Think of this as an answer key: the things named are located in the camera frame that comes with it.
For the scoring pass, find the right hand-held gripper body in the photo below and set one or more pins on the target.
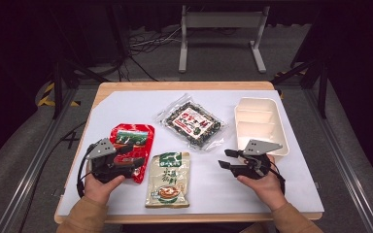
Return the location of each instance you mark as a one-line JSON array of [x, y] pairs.
[[259, 147]]

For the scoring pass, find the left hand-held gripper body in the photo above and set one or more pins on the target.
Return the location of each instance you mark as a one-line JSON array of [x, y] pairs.
[[102, 150]]

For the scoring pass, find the red snack packet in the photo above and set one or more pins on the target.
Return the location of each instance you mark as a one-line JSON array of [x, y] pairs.
[[142, 142]]

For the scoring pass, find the white plastic tray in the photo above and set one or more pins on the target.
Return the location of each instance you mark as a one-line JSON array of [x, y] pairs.
[[259, 123]]

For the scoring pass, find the beige green snack packet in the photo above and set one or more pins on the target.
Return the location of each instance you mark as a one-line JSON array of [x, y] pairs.
[[168, 181]]

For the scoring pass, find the clear dark seaweed packet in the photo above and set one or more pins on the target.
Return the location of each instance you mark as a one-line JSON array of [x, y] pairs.
[[192, 123]]

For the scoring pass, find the person's left hand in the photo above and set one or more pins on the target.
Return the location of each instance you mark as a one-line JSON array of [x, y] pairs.
[[98, 191]]

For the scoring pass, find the person's right hand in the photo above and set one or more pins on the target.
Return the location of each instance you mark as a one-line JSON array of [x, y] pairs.
[[270, 191]]

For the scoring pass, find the white table cover sheet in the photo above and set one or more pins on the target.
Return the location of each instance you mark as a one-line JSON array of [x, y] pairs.
[[207, 181]]

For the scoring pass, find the black metal stand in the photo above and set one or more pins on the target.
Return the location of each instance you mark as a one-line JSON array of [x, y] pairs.
[[57, 87], [322, 87]]

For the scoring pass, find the yellow black hazard tape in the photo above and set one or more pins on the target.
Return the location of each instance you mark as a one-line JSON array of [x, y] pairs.
[[47, 93]]

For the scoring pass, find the aluminium floor rail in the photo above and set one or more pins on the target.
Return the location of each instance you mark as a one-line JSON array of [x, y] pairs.
[[32, 168], [343, 168]]

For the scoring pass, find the white metal stand frame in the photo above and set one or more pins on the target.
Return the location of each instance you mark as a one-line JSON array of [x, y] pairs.
[[223, 19]]

